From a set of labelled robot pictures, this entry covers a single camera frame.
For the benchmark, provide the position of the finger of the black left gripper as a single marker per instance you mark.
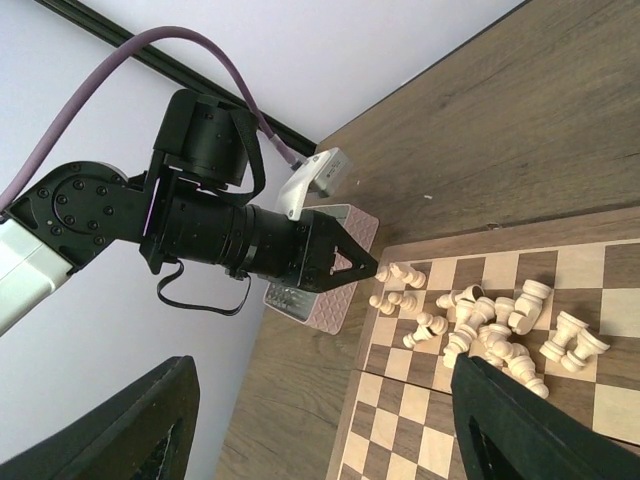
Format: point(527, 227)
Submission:
point(336, 241)

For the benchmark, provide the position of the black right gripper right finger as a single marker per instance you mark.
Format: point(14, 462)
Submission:
point(505, 431)

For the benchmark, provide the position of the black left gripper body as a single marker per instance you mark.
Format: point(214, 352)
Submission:
point(252, 240)

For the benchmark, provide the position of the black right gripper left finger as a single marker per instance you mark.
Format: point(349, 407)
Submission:
point(145, 431)

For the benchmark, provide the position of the light wooden chess piece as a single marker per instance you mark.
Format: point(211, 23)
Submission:
point(400, 276)

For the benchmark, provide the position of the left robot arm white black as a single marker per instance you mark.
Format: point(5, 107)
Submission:
point(201, 154)

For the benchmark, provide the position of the light wooden chess pawn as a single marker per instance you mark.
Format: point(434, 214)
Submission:
point(388, 304)

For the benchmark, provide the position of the light wooden chess rook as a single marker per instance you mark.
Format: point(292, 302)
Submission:
point(567, 328)

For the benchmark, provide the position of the light wooden chess knight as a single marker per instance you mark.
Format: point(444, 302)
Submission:
point(528, 306)

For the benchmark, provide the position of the wooden chess board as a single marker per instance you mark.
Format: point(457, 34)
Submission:
point(517, 357)

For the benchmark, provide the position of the pink metal tin tray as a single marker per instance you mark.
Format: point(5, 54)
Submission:
point(325, 312)

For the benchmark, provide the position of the black aluminium frame rail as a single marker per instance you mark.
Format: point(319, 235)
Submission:
point(113, 34)

